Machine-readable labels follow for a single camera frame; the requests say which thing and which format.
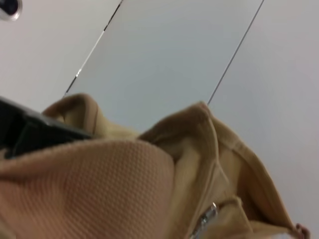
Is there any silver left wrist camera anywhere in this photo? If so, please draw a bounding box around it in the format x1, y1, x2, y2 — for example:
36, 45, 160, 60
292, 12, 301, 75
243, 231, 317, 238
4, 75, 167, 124
0, 0, 23, 21

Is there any khaki fabric food bag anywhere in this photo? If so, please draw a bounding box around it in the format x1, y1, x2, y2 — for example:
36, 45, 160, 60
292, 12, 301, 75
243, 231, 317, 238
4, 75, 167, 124
0, 93, 312, 239

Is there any silver metal zipper pull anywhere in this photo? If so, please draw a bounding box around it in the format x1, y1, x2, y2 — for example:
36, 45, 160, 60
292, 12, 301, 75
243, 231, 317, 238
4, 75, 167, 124
190, 202, 219, 239

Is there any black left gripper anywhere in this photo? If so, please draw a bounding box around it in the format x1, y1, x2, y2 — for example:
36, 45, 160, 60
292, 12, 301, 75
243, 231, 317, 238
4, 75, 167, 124
0, 96, 94, 160

